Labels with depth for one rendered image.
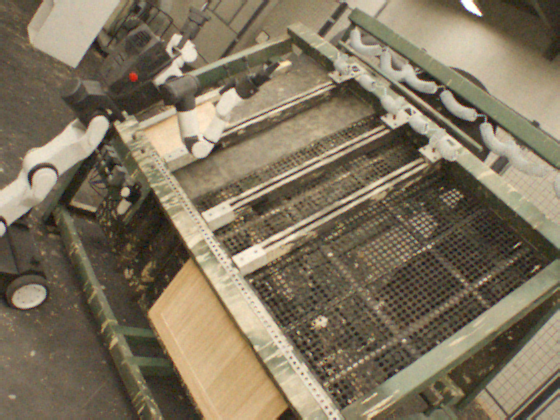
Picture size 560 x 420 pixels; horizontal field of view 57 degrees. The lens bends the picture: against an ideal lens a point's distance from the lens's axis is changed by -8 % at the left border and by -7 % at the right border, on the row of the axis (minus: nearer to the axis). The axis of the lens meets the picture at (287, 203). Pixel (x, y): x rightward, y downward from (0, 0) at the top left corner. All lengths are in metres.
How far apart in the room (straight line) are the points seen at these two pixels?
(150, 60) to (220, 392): 1.47
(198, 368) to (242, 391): 0.28
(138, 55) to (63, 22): 4.21
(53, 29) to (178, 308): 4.45
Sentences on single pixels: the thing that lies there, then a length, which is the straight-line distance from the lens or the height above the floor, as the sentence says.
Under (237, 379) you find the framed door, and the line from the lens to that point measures 2.44.
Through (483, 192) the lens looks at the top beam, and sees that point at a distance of 2.54.
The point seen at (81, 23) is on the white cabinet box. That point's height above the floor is 0.50.
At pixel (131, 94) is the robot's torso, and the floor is 1.16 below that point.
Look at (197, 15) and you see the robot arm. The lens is 2.91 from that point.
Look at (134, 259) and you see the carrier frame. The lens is 3.08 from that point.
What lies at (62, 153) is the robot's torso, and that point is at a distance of 2.57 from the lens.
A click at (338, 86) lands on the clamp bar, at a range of 3.03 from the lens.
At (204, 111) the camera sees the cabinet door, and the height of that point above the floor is 1.16.
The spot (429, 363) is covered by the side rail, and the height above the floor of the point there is 1.19.
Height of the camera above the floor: 1.75
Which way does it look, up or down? 13 degrees down
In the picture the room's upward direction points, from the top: 39 degrees clockwise
